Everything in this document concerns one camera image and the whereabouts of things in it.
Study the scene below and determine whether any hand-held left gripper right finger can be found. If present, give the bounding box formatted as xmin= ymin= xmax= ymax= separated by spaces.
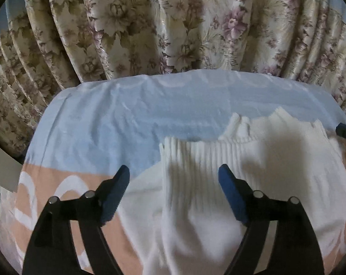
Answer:
xmin=218 ymin=165 xmax=324 ymax=275

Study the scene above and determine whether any blue and floral curtain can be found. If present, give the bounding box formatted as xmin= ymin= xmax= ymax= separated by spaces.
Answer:
xmin=0 ymin=0 xmax=346 ymax=159

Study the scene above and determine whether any orange and blue printed bedsheet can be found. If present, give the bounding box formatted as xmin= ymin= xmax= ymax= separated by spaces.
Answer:
xmin=0 ymin=70 xmax=346 ymax=275

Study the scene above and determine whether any white board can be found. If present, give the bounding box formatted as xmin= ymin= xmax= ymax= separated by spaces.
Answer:
xmin=0 ymin=142 xmax=23 ymax=193

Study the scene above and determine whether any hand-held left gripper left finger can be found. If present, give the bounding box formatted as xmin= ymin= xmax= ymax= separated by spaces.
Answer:
xmin=22 ymin=165 xmax=130 ymax=275

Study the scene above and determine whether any white knit sweater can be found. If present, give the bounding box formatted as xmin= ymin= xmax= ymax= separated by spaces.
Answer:
xmin=116 ymin=106 xmax=346 ymax=275

